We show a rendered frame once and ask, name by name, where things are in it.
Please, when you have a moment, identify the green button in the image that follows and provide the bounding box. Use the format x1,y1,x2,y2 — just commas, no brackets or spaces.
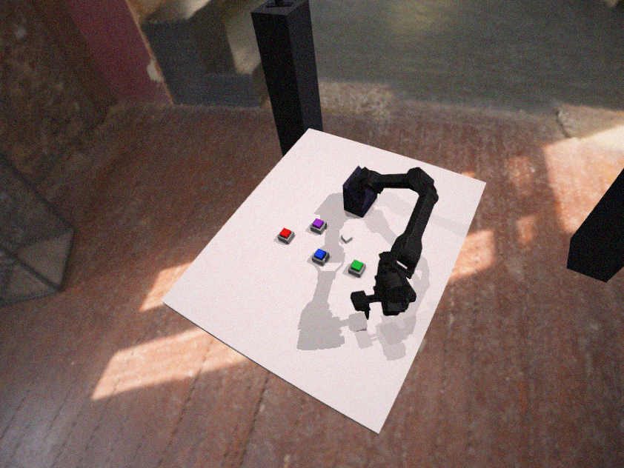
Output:
348,259,366,278

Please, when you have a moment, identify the purple button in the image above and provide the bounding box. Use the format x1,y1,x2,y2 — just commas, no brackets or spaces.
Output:
310,218,327,235

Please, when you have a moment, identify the red button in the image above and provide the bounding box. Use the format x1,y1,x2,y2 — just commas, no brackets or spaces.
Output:
277,228,295,244

